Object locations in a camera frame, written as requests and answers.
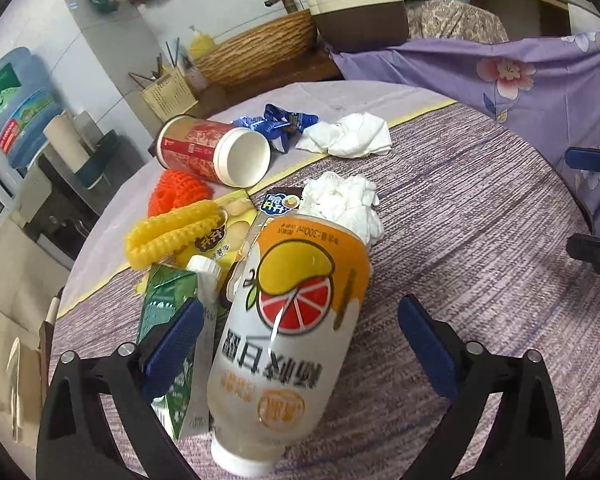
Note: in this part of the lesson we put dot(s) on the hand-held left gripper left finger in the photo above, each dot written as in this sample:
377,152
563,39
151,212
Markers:
172,355

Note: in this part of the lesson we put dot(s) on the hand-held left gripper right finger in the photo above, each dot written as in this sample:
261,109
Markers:
427,347

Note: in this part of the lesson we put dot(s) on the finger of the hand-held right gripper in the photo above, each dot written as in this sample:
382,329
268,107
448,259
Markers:
587,160
592,251

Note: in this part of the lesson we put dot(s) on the green drink pouch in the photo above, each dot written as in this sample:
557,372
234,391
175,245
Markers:
162,300

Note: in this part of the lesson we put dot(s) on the white orange juice bottle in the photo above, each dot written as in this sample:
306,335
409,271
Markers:
290,360

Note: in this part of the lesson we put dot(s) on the yellow chip packet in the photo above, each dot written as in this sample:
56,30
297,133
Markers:
235,220

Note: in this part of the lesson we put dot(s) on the purple floral cloth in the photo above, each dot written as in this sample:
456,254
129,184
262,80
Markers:
530,100

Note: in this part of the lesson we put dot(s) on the purple striped tablecloth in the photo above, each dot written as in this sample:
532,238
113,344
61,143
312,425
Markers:
480,240

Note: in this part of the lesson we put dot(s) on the yellow foam fruit net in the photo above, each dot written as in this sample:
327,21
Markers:
170,235

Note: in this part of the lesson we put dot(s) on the wooden cabinet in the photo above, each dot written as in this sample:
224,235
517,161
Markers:
520,10

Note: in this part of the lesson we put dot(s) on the orange foam fruit net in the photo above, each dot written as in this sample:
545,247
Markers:
180,190

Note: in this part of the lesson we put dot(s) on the bunched crumpled white tissue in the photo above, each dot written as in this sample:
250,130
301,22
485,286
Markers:
345,200

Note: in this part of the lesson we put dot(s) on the paisley cloth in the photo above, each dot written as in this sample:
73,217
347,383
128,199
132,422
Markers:
455,20

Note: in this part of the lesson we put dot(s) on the dark teal tray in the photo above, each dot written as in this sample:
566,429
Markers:
100,160

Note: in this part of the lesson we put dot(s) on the red paper cup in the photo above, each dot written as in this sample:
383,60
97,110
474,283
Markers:
200,147

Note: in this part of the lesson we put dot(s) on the flat crumpled white tissue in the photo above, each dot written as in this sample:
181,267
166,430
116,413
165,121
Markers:
350,135

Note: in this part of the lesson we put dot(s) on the beige paper roll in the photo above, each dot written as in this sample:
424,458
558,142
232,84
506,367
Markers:
65,140

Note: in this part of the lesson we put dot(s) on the blue foil wrapper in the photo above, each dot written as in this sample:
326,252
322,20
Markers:
275,125

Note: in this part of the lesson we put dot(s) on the beige chopstick holder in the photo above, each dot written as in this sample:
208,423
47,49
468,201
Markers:
170,95

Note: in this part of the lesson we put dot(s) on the brown cream rice cooker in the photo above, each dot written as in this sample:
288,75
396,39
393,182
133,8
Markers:
360,20

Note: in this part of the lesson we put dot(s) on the blue water jug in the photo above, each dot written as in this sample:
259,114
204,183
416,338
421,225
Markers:
15,105

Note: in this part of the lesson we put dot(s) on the wooden counter board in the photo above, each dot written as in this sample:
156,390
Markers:
290,80

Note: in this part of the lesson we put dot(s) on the yellow soap bottle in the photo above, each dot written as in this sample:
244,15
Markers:
200,42

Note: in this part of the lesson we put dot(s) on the woven-look wash basin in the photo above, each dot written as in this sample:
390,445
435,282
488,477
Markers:
260,50

